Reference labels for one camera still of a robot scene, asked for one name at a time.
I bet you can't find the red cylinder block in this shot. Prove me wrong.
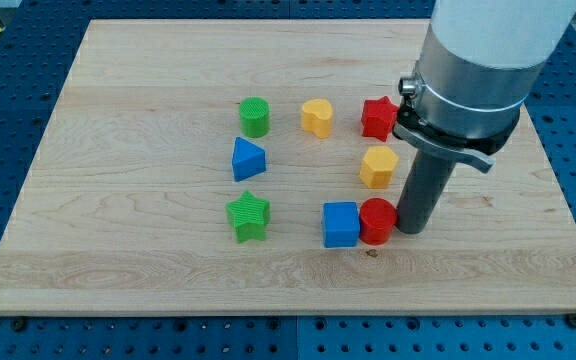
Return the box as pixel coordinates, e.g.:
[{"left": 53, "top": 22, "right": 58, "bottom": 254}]
[{"left": 359, "top": 198, "right": 398, "bottom": 245}]

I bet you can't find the blue triangle block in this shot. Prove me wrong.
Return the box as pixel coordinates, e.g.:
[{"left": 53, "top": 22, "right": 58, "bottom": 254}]
[{"left": 231, "top": 137, "right": 266, "bottom": 182}]

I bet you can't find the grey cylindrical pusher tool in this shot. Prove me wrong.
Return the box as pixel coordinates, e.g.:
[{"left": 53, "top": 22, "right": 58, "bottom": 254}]
[{"left": 397, "top": 151, "right": 455, "bottom": 234}]

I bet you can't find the yellow hexagon block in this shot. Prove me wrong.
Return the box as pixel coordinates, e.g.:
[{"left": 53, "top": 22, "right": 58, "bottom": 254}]
[{"left": 359, "top": 146, "right": 399, "bottom": 189}]

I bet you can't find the green cylinder block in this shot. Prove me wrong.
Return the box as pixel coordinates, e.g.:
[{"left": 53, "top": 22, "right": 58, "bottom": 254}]
[{"left": 239, "top": 97, "right": 270, "bottom": 138}]

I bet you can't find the green star block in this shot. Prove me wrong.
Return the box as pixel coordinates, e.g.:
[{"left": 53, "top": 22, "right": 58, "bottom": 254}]
[{"left": 225, "top": 190, "right": 271, "bottom": 243}]

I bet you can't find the yellow heart block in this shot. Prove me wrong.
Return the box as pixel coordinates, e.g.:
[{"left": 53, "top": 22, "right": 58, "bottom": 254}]
[{"left": 301, "top": 98, "right": 334, "bottom": 138}]

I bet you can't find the light wooden board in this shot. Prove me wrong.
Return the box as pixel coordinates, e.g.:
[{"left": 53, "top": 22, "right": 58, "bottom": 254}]
[{"left": 0, "top": 19, "right": 576, "bottom": 317}]

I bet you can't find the blue cube block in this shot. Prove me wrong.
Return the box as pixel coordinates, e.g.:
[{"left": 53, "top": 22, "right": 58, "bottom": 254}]
[{"left": 322, "top": 202, "right": 360, "bottom": 248}]

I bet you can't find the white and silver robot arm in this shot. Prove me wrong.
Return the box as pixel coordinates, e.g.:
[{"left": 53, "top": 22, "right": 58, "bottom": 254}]
[{"left": 393, "top": 0, "right": 576, "bottom": 173}]

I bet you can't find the red star block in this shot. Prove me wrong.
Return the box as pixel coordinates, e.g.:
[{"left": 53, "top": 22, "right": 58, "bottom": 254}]
[{"left": 361, "top": 96, "right": 399, "bottom": 142}]

